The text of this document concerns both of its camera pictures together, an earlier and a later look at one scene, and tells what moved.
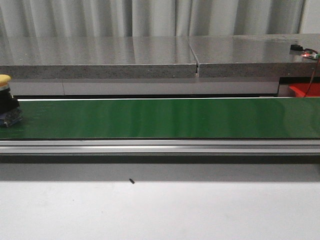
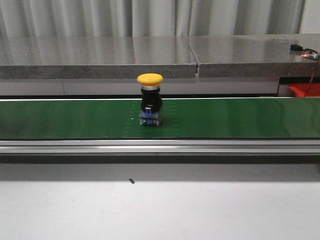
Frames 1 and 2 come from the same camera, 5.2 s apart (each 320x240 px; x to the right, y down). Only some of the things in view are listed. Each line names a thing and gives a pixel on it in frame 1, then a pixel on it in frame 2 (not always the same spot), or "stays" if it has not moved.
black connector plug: [296, 47] stays
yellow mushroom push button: [10, 113] -> [150, 113]
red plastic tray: [300, 89] stays
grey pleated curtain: [28, 18] stays
